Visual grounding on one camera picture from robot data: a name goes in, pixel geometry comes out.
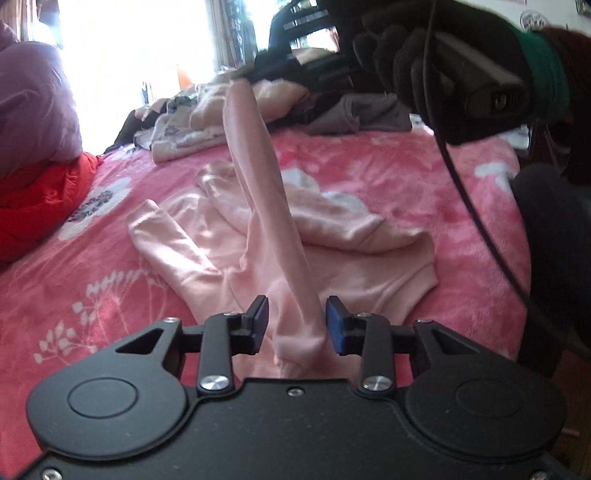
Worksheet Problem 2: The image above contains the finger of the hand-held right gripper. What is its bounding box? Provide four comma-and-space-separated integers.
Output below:
300, 69, 356, 88
253, 50, 354, 77

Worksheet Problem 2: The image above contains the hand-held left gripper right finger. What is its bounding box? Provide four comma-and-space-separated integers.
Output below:
325, 296, 488, 397

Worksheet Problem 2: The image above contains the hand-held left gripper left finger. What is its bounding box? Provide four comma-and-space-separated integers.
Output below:
115, 295, 269, 398

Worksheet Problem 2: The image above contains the pink sweater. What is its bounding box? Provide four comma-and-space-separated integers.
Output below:
127, 80, 437, 379

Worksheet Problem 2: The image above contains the person's right hand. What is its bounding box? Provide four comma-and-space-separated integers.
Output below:
353, 0, 536, 146

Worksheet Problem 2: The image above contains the dark patterned garment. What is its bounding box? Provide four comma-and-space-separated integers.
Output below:
272, 88, 352, 125

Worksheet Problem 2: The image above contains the grey garment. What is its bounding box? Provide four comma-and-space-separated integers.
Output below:
305, 92, 414, 137

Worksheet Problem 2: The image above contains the striped curtain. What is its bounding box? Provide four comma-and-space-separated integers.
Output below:
205, 0, 259, 72

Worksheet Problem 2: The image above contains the pink floral blanket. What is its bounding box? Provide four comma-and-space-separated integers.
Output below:
0, 124, 532, 462

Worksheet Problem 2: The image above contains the white floral printed garment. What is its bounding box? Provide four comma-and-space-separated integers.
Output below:
134, 95, 232, 164

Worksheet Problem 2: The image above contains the dark cloth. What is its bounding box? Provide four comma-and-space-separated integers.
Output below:
510, 166, 591, 379

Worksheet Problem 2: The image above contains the black garment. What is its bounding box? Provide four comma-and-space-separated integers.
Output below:
105, 108, 160, 155

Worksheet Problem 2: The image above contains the red garment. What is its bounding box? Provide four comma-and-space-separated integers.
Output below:
0, 154, 105, 264

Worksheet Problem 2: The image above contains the purple quilt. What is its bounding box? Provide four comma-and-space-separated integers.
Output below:
0, 23, 84, 178

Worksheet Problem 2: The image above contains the black cable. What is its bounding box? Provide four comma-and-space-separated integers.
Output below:
425, 0, 591, 365

